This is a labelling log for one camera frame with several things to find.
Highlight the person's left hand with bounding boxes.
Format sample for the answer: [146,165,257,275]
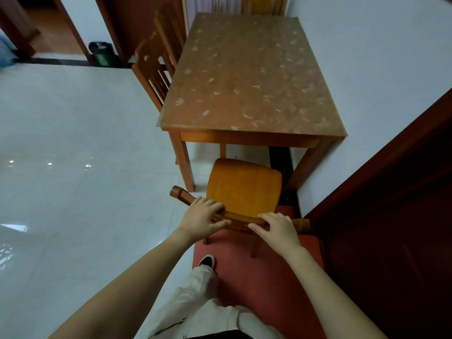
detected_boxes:
[176,196,232,244]

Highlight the person's right hand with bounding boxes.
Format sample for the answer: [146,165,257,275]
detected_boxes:
[247,212,303,258]

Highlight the orange wooden chair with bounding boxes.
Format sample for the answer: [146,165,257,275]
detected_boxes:
[153,0,187,75]
[169,158,311,259]
[241,0,289,16]
[131,31,174,113]

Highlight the black green trash bin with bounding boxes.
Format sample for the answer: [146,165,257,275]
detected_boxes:
[88,41,118,67]

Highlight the person's right forearm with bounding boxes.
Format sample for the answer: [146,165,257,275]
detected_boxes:
[282,246,389,339]

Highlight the person's left forearm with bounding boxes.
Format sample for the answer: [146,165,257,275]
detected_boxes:
[48,227,195,339]

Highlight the red floor mat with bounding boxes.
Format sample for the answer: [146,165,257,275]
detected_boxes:
[192,205,327,339]

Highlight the beige trousers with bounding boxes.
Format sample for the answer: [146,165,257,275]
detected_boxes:
[146,265,285,339]

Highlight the dark red wooden door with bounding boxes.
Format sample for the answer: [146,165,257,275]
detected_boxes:
[303,88,452,339]
[93,0,186,62]

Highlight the wooden table with patterned cover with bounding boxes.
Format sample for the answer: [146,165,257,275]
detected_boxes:
[157,12,348,193]

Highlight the pale blue object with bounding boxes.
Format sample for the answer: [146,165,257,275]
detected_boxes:
[0,31,17,68]

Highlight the dark red door frame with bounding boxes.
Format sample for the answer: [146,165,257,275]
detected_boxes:
[0,0,95,63]

